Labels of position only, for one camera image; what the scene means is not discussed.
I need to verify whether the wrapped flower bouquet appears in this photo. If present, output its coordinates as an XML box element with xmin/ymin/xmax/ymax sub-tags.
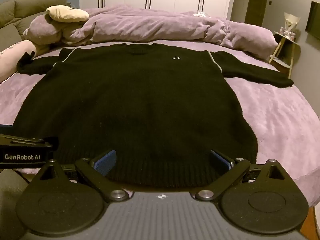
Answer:
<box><xmin>279</xmin><ymin>12</ymin><xmax>300</xmax><ymax>41</ymax></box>

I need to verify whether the purple pillow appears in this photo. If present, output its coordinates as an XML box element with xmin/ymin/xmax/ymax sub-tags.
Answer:
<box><xmin>23</xmin><ymin>14</ymin><xmax>76</xmax><ymax>45</ymax></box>

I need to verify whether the small side table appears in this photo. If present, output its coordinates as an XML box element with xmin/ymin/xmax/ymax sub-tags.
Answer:
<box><xmin>268</xmin><ymin>32</ymin><xmax>301</xmax><ymax>78</ymax></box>

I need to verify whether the purple crumpled duvet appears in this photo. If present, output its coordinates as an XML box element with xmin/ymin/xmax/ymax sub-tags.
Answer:
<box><xmin>61</xmin><ymin>5</ymin><xmax>278</xmax><ymax>60</ymax></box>

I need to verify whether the black knit sweater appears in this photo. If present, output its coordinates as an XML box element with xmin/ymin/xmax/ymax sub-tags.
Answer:
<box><xmin>13</xmin><ymin>43</ymin><xmax>293</xmax><ymax>188</ymax></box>

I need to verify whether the cream plush pillow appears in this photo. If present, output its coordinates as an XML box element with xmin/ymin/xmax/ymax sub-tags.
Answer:
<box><xmin>46</xmin><ymin>5</ymin><xmax>89</xmax><ymax>23</ymax></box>

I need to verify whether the wall mounted television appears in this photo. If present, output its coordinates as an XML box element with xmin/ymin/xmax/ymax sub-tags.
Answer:
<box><xmin>305</xmin><ymin>1</ymin><xmax>320</xmax><ymax>39</ymax></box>

